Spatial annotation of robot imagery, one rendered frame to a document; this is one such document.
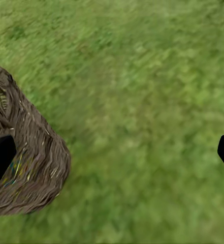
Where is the wicker basket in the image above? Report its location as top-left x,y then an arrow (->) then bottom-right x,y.
0,67 -> 72,216

